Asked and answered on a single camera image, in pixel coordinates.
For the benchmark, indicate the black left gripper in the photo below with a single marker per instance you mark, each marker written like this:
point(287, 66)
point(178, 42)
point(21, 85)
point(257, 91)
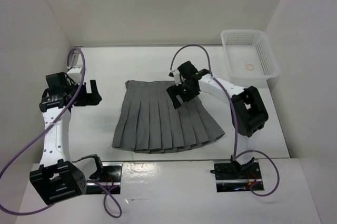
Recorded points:
point(92, 98)

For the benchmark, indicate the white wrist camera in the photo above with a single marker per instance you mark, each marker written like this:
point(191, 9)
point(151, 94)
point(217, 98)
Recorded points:
point(76, 73)
point(176, 75)

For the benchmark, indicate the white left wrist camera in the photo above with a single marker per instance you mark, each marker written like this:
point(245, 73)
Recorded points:
point(76, 73)

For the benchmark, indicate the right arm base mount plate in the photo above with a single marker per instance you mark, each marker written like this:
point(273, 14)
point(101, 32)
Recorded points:
point(227, 179)

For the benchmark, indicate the grey pleated skirt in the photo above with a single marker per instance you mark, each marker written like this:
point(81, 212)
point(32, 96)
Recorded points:
point(149, 123)

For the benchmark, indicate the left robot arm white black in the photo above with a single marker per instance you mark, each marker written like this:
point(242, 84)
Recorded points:
point(56, 178)

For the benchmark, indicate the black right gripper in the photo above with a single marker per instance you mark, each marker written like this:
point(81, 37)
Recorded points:
point(174, 90)

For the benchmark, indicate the white perforated plastic basket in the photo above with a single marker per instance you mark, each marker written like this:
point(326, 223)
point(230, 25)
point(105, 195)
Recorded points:
point(242, 47)

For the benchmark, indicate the aluminium table edge rail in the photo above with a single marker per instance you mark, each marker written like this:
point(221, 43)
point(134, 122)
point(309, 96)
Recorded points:
point(72, 57)

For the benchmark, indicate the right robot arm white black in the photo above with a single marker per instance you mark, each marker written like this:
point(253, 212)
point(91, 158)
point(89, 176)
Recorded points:
point(248, 112)

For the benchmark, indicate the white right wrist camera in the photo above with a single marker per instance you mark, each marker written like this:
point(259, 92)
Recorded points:
point(176, 75)

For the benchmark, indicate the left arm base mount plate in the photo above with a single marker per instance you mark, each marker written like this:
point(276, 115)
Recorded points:
point(110, 178)

